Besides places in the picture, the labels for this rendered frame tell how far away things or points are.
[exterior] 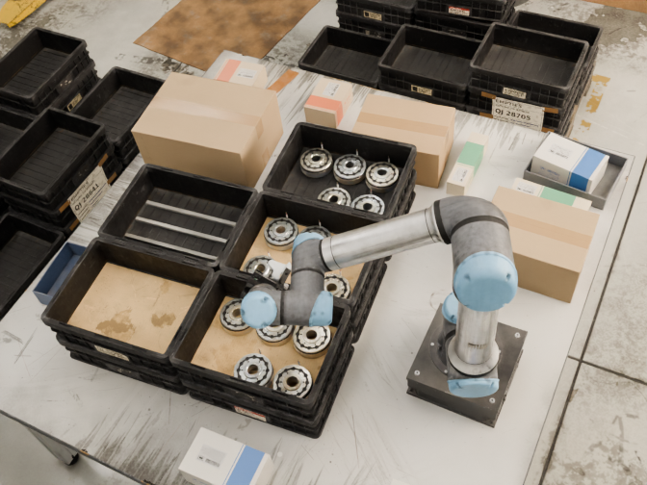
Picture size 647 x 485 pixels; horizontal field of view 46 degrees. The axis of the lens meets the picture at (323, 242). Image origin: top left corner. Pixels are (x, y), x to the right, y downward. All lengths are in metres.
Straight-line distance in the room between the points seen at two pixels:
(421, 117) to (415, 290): 0.59
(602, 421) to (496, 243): 1.56
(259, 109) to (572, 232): 1.07
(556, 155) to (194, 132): 1.17
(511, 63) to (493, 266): 1.96
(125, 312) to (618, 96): 2.63
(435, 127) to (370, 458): 1.07
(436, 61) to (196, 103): 1.26
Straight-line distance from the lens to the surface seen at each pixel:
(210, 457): 2.01
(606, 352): 3.06
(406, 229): 1.57
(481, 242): 1.46
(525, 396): 2.14
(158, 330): 2.17
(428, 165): 2.44
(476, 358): 1.73
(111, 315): 2.25
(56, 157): 3.25
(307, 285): 1.61
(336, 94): 2.74
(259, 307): 1.57
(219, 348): 2.09
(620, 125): 3.82
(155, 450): 2.16
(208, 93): 2.65
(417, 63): 3.46
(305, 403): 1.87
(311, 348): 2.01
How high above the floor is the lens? 2.62
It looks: 53 degrees down
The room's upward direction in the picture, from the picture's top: 9 degrees counter-clockwise
